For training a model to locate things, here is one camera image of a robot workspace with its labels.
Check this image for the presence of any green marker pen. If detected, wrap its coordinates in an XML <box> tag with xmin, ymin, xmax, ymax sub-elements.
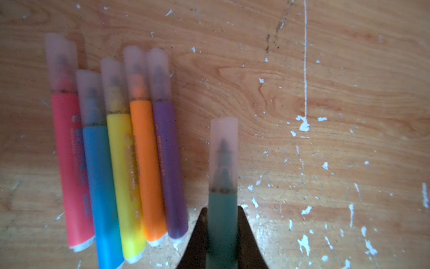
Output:
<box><xmin>206</xmin><ymin>192</ymin><xmax>238</xmax><ymax>269</ymax></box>

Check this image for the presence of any purple marker pen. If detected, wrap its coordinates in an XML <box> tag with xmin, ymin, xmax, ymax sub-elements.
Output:
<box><xmin>147</xmin><ymin>48</ymin><xmax>189</xmax><ymax>244</ymax></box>

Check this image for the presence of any blue marker pen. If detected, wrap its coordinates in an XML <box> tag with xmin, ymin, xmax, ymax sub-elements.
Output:
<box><xmin>76</xmin><ymin>69</ymin><xmax>125</xmax><ymax>269</ymax></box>

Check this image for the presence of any pink marker pen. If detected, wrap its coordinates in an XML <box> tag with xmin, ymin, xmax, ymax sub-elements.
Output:
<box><xmin>45</xmin><ymin>33</ymin><xmax>95</xmax><ymax>252</ymax></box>

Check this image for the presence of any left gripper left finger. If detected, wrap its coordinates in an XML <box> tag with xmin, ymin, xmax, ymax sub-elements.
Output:
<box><xmin>176</xmin><ymin>207</ymin><xmax>208</xmax><ymax>269</ymax></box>

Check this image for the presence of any yellow marker pen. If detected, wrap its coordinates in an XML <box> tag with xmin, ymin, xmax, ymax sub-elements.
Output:
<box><xmin>100</xmin><ymin>57</ymin><xmax>147</xmax><ymax>264</ymax></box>

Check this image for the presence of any clear pen cap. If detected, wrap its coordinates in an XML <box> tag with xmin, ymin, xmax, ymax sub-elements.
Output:
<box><xmin>209</xmin><ymin>117</ymin><xmax>239</xmax><ymax>194</ymax></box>

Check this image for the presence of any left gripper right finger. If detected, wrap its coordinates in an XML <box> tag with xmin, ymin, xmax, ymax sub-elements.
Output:
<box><xmin>237</xmin><ymin>206</ymin><xmax>269</xmax><ymax>269</ymax></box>

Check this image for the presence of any orange marker pen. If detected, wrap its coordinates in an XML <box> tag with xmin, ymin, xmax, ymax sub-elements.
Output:
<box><xmin>123</xmin><ymin>46</ymin><xmax>168</xmax><ymax>247</ymax></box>

